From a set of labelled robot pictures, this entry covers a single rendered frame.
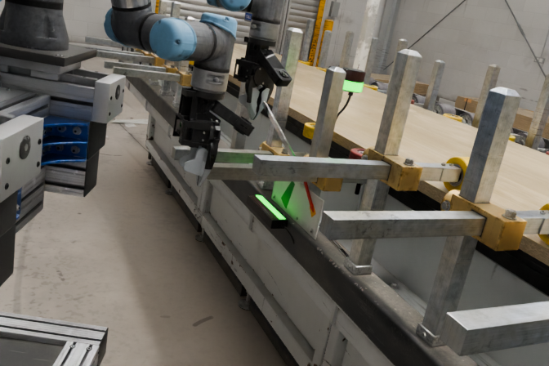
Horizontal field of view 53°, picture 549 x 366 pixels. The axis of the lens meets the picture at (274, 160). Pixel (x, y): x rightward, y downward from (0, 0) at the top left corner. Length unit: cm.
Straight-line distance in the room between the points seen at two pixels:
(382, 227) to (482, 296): 50
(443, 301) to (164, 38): 67
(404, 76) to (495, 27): 899
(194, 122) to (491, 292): 70
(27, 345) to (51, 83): 78
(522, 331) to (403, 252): 81
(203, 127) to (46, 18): 41
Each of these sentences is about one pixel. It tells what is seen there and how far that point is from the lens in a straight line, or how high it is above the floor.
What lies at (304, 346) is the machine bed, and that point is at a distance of 191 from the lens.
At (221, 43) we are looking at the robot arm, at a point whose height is 113.
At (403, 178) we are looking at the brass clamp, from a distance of 107.
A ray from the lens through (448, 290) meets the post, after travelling 100.
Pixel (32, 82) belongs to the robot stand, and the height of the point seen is 97.
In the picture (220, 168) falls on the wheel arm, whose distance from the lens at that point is 120.
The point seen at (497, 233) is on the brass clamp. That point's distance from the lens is 90.
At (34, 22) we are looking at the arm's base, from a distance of 128.
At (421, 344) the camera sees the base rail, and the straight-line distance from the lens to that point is 104.
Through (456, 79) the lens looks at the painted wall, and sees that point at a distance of 1041.
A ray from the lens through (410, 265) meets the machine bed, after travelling 140.
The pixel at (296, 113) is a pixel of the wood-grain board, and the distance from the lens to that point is 179.
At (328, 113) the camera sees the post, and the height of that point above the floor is 99.
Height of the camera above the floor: 122
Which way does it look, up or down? 16 degrees down
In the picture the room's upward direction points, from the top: 11 degrees clockwise
